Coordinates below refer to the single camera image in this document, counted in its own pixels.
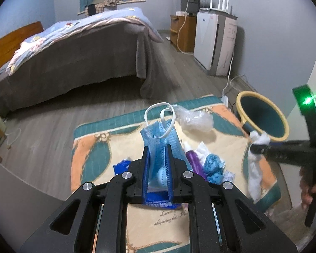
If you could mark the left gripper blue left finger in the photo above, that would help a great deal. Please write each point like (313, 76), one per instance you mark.
(146, 163)

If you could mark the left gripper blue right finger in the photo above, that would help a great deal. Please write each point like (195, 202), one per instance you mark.
(168, 169)

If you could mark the purple spray bottle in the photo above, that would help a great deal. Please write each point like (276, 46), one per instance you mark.
(194, 161)

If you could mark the light blue face mask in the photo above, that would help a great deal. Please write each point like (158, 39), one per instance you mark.
(157, 135)

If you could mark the blue snack bag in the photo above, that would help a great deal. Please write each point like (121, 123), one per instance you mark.
(157, 196)

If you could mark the blue wrapper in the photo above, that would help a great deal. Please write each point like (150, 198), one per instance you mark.
(214, 168)

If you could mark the white tissue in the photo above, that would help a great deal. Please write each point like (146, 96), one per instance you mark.
(254, 169)

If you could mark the yellow teal trash bin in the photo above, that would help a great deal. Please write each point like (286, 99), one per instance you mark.
(258, 113)

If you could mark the person's right hand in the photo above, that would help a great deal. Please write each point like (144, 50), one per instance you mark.
(306, 190)

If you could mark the clear crumpled plastic bag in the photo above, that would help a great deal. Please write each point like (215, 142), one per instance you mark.
(193, 120)

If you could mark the white power strip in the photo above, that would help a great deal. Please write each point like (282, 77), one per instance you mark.
(225, 100)

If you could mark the bed with grey cover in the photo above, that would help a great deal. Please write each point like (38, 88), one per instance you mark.
(112, 51)

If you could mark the wooden tv cabinet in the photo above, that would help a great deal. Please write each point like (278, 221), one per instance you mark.
(183, 32)

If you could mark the white air purifier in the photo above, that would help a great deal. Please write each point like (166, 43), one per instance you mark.
(214, 42)

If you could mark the light blue floral quilt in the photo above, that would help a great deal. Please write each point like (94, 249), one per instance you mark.
(65, 29)

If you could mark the pile of clothes on sill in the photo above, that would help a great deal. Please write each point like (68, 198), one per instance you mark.
(97, 6)

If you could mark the white wifi router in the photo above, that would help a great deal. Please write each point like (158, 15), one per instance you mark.
(221, 6)

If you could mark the wooden headboard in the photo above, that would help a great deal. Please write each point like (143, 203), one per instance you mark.
(11, 42)

